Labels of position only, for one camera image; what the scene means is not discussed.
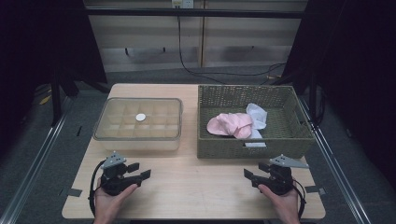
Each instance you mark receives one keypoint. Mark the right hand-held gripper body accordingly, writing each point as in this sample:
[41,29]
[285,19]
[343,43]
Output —
[280,182]

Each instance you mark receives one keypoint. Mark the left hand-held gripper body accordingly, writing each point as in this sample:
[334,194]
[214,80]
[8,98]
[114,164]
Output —
[116,180]

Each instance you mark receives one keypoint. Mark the cream divided storage box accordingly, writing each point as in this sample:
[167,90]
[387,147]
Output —
[137,145]

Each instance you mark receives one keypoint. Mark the white sock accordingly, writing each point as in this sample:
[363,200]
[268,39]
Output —
[257,113]
[255,135]

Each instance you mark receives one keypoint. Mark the green woven basket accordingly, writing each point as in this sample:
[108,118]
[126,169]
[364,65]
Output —
[218,149]

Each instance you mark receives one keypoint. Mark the clear box lid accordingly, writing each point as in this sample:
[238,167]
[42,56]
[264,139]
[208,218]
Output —
[162,107]

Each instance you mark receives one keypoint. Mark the person's right hand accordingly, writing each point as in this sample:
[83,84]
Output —
[286,208]

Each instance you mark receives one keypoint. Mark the person's left hand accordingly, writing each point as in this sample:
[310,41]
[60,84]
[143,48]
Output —
[107,207]

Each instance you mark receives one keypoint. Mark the black tape strip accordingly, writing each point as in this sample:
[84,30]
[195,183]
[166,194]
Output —
[314,189]
[74,192]

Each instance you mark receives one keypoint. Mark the small black floor tape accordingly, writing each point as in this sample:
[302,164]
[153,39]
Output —
[79,130]

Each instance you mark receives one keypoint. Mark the yellow floor item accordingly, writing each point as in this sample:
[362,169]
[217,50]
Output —
[45,100]

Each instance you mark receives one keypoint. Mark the black curtain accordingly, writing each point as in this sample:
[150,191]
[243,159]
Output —
[25,46]
[358,62]

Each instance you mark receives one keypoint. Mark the black crossbar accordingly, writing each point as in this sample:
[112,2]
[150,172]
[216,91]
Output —
[155,12]

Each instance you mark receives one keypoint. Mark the metal floor rail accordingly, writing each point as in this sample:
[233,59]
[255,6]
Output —
[34,168]
[336,168]

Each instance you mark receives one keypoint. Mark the black stand post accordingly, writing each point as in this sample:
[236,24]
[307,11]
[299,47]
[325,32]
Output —
[313,99]
[56,102]

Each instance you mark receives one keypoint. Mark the white wall socket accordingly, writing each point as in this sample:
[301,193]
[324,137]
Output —
[182,3]

